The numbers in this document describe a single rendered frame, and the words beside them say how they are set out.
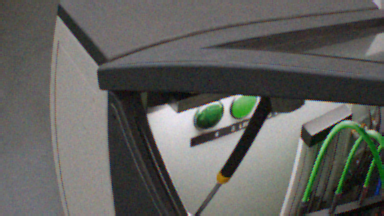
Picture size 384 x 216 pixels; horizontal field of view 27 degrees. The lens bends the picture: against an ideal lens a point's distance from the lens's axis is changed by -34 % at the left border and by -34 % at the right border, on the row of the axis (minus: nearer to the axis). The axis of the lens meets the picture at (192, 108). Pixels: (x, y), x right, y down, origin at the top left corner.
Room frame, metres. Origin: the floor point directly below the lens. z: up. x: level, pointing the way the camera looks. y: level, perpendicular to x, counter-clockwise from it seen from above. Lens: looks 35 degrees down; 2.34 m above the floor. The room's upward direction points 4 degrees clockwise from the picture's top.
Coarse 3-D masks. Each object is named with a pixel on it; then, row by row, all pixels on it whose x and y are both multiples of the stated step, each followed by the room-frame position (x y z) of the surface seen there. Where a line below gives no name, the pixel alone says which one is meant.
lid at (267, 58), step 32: (224, 32) 1.37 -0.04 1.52; (256, 32) 1.32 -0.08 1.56; (288, 32) 1.30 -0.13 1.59; (320, 32) 1.34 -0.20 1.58; (352, 32) 1.37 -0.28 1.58; (128, 64) 1.23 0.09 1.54; (160, 64) 1.16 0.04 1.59; (192, 64) 1.11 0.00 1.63; (224, 64) 1.06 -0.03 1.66; (256, 64) 1.01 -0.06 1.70; (288, 64) 0.97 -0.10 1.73; (320, 64) 0.94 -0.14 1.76; (352, 64) 0.91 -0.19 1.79; (256, 96) 1.01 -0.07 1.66; (288, 96) 0.96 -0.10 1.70; (320, 96) 0.90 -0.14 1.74; (352, 96) 0.84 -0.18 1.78
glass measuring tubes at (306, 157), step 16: (336, 112) 1.53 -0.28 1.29; (352, 112) 1.53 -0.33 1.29; (304, 128) 1.47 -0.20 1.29; (320, 128) 1.47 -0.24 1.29; (304, 144) 1.48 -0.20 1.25; (320, 144) 1.49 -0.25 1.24; (336, 144) 1.54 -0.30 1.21; (304, 160) 1.47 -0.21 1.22; (336, 160) 1.53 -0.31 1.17; (304, 176) 1.47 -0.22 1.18; (320, 176) 1.51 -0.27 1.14; (288, 192) 1.48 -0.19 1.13; (304, 192) 1.50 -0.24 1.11; (320, 192) 1.51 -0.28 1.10; (288, 208) 1.48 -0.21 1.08; (320, 208) 1.53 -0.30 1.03
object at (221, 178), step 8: (264, 104) 1.05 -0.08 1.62; (256, 112) 1.06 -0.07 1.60; (264, 112) 1.05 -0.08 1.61; (256, 120) 1.06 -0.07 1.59; (264, 120) 1.06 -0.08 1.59; (248, 128) 1.07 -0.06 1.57; (256, 128) 1.06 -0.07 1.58; (240, 136) 1.09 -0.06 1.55; (248, 136) 1.07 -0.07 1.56; (256, 136) 1.07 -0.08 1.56; (240, 144) 1.08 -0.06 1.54; (248, 144) 1.08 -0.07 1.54; (232, 152) 1.10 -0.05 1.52; (240, 152) 1.09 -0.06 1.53; (232, 160) 1.10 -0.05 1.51; (240, 160) 1.09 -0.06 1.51; (224, 168) 1.11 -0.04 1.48; (232, 168) 1.10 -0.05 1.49; (216, 176) 1.12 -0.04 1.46; (224, 176) 1.11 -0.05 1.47; (232, 176) 1.11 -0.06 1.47; (216, 184) 1.13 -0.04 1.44; (208, 200) 1.15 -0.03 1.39; (200, 208) 1.16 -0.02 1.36
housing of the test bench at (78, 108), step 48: (96, 0) 1.53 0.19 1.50; (144, 0) 1.51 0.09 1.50; (192, 0) 1.51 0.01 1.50; (240, 0) 1.53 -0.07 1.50; (288, 0) 1.58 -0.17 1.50; (336, 0) 1.66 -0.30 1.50; (96, 48) 1.36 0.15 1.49; (144, 48) 1.35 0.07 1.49; (96, 96) 1.35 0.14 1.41; (96, 144) 1.35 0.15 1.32; (96, 192) 1.37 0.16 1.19
